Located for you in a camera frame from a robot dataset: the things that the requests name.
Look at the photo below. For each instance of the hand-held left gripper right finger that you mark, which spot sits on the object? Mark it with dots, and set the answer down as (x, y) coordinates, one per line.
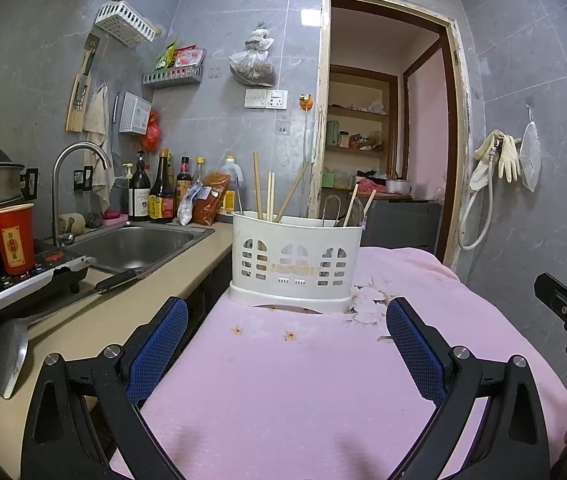
(413, 347)

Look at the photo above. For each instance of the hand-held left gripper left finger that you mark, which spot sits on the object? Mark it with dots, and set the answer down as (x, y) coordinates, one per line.
(161, 350)

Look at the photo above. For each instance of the small metal spoon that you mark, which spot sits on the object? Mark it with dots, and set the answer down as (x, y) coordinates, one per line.
(358, 212)

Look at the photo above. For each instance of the white plastic utensil holder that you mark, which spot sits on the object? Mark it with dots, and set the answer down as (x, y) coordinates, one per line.
(296, 260)

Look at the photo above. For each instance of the large metal spoon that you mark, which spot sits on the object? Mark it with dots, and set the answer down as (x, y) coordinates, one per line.
(331, 199)

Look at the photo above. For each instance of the stainless steel sink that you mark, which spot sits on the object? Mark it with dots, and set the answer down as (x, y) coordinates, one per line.
(138, 245)

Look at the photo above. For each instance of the grey cabinet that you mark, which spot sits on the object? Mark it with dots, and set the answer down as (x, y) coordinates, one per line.
(403, 225)

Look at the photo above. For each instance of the pink table cloth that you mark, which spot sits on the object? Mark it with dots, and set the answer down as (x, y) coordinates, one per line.
(288, 385)

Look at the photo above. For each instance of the white mesh bag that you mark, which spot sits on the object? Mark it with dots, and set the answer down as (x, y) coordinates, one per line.
(531, 155)

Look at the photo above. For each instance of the pink scrub brush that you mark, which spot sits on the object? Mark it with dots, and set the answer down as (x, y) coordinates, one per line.
(115, 215)

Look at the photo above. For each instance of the white and blue plastic bag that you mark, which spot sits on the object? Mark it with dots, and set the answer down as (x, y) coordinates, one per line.
(188, 207)

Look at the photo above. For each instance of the steel wool scrubber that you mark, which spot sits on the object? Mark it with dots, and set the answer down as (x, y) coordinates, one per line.
(94, 219)

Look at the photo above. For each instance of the cream rubber gloves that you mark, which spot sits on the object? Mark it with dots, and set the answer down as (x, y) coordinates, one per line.
(508, 157)

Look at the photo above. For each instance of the beige loofah sponge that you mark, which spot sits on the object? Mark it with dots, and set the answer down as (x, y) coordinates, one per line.
(71, 223)

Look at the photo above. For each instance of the dark bottle white label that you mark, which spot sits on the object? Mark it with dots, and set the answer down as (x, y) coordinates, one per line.
(139, 195)

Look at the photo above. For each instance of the pump soap bottle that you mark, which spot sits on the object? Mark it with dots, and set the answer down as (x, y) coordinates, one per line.
(126, 195)

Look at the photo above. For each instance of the bag of chili powder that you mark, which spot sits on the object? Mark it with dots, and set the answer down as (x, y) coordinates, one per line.
(213, 197)

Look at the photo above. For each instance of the small metal pot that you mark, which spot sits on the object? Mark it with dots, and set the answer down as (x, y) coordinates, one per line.
(398, 186)

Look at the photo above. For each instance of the pink cloth on cabinet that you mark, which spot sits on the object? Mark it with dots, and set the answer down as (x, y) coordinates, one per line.
(371, 184)

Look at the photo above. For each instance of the dark bottle red cap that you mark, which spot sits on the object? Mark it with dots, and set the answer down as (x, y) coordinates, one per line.
(184, 177)

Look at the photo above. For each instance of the red paper cup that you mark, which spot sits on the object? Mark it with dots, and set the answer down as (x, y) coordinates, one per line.
(13, 240)

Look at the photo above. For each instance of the clear bottle yellow cap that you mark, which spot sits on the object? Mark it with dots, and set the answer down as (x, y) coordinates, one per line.
(199, 170)

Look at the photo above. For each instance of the cooking oil jug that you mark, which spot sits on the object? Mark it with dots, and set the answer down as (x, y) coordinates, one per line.
(228, 175)

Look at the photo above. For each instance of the wooden shelf unit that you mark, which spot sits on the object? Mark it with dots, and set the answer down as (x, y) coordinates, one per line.
(358, 147)

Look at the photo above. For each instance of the red plastic bag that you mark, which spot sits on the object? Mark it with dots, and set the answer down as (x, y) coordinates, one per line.
(153, 132)

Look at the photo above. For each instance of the curved metal faucet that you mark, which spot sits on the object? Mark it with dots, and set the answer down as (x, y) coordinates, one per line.
(70, 149)

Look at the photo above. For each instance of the beige hanging towel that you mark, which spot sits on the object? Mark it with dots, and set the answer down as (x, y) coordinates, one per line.
(98, 125)

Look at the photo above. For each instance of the wooden cutting board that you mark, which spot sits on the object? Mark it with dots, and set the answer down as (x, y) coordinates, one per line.
(78, 105)

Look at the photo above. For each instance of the green snack packet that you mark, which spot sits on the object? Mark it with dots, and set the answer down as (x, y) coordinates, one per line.
(165, 57)

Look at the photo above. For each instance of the red snack packet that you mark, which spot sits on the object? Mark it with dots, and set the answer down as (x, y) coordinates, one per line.
(188, 56)

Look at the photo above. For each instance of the clear bag of dried goods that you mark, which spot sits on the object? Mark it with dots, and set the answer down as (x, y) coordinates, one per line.
(253, 67)

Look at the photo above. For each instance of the black wall socket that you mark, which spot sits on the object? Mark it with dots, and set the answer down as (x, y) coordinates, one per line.
(83, 178)
(29, 183)

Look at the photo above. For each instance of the wooden door frame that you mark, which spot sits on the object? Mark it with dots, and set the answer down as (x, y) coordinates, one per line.
(461, 120)

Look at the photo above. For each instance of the small white wall basket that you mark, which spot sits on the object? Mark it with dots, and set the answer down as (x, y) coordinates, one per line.
(135, 112)

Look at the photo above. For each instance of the orange wall hook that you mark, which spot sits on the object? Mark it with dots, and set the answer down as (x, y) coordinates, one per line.
(305, 101)

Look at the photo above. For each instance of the grey wall shelf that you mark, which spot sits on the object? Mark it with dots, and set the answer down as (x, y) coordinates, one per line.
(173, 77)

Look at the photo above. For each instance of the white wall socket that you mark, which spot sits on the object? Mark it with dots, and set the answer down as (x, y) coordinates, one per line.
(277, 99)

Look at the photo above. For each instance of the large white wall basket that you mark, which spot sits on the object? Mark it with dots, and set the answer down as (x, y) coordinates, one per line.
(126, 22)

